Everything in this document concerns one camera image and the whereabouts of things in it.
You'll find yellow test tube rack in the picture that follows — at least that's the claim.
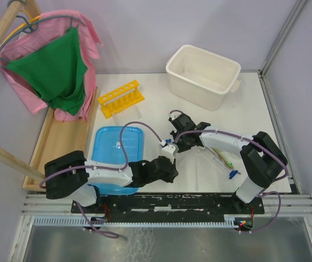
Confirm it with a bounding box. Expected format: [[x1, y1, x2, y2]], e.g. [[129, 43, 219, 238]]
[[98, 80, 145, 119]]

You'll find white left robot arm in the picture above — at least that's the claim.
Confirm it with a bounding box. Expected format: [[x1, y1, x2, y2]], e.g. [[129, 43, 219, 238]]
[[40, 151, 178, 213]]

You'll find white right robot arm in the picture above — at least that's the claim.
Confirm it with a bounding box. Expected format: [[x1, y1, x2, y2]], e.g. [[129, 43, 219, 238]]
[[169, 110, 288, 213]]

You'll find clear tube with blue cap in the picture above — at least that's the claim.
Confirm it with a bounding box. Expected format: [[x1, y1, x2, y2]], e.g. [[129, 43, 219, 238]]
[[202, 147, 241, 180]]

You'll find black mounting plate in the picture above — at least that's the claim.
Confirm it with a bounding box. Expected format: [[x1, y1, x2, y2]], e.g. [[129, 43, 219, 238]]
[[83, 193, 265, 222]]

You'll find white plastic bin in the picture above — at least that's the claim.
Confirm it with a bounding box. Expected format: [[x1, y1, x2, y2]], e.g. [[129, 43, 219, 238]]
[[165, 45, 241, 111]]

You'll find blue plastic tray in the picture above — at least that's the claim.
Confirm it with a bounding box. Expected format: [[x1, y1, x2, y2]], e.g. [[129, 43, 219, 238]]
[[88, 126, 146, 196]]

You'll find green cloth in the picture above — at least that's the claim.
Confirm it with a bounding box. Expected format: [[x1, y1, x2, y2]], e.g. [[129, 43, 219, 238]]
[[5, 27, 87, 115]]

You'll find pink shirt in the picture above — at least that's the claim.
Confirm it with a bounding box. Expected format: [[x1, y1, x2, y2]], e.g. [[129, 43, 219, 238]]
[[0, 10, 101, 122]]

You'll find yellow clothes hanger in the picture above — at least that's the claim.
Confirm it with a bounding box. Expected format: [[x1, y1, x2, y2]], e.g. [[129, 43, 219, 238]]
[[7, 9, 40, 38]]

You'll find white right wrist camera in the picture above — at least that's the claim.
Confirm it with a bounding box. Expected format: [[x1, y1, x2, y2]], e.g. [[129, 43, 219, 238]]
[[169, 110, 179, 122]]

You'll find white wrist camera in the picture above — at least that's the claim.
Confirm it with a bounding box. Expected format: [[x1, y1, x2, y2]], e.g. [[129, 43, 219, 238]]
[[160, 143, 178, 161], [169, 110, 179, 122]]

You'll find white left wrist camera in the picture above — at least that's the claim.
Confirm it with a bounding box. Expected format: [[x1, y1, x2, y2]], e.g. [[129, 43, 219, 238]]
[[160, 143, 178, 161]]

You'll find white slotted cable duct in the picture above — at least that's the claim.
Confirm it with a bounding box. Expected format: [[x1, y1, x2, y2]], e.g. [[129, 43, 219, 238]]
[[33, 216, 238, 228]]

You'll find aluminium frame rail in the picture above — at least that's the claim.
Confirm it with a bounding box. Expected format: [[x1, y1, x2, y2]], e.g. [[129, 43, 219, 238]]
[[259, 0, 312, 219]]

